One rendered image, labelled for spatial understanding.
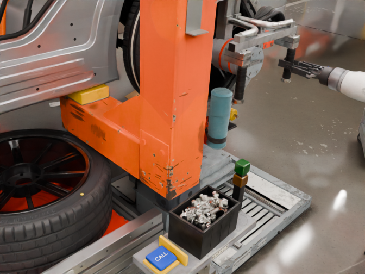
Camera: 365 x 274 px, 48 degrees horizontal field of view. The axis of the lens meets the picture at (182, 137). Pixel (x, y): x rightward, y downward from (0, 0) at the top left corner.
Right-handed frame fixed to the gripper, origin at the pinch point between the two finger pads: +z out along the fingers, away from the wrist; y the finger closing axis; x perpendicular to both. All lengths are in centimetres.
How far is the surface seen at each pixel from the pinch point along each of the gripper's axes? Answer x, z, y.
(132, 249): -53, 2, -85
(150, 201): -60, 25, -56
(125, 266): -59, 2, -88
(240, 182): -23, -21, -57
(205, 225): -28, -25, -78
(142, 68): 13, 8, -75
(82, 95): -10, 46, -73
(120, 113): -9, 22, -73
